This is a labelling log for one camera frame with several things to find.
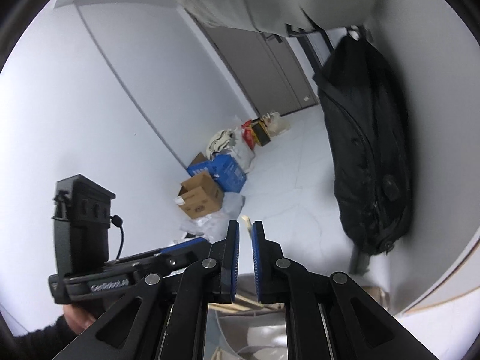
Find black yellow paper bag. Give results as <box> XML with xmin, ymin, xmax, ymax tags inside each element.
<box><xmin>250</xmin><ymin>119</ymin><xmax>271</xmax><ymax>146</ymax></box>

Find black backpack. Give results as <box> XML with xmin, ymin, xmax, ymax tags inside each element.
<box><xmin>314</xmin><ymin>35</ymin><xmax>413</xmax><ymax>255</ymax></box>

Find wooden chopstick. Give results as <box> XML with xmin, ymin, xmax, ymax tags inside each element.
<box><xmin>241</xmin><ymin>215</ymin><xmax>252</xmax><ymax>237</ymax></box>
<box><xmin>235</xmin><ymin>294</ymin><xmax>285</xmax><ymax>311</ymax></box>
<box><xmin>208</xmin><ymin>303</ymin><xmax>253</xmax><ymax>314</ymax></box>

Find beige plastic bag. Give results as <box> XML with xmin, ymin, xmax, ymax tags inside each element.
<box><xmin>261</xmin><ymin>111</ymin><xmax>290</xmax><ymax>137</ymax></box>

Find white utensil holder cup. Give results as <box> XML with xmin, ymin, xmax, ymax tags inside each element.
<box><xmin>216</xmin><ymin>309</ymin><xmax>288</xmax><ymax>359</ymax></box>

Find grey door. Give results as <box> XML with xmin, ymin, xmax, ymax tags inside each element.
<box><xmin>198</xmin><ymin>23</ymin><xmax>318</xmax><ymax>116</ymax></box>

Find blue cardboard box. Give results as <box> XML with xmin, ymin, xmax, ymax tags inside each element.
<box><xmin>186</xmin><ymin>153</ymin><xmax>247</xmax><ymax>194</ymax></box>

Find brown cardboard box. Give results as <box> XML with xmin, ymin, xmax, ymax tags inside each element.
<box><xmin>175</xmin><ymin>172</ymin><xmax>224</xmax><ymax>219</ymax></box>

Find grey plastic parcel bag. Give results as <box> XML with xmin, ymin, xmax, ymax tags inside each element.
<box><xmin>180</xmin><ymin>192</ymin><xmax>246</xmax><ymax>243</ymax></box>

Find cream cloth bundle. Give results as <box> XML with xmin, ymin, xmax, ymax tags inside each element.
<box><xmin>206</xmin><ymin>129</ymin><xmax>237</xmax><ymax>159</ymax></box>

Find person's left hand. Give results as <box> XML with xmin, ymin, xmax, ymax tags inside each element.
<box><xmin>63</xmin><ymin>305</ymin><xmax>96</xmax><ymax>335</ymax></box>

